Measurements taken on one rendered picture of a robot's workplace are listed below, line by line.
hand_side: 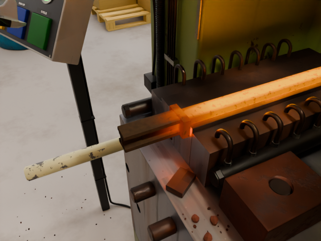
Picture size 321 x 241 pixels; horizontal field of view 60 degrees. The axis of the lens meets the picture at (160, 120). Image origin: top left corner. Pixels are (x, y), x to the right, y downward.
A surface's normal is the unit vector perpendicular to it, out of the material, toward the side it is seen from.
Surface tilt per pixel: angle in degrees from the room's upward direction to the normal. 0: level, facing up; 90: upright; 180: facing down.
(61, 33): 90
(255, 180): 0
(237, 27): 90
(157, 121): 0
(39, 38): 60
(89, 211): 0
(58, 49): 90
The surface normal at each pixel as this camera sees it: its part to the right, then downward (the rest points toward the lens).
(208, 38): 0.43, 0.58
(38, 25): -0.55, 0.04
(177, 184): 0.00, -0.77
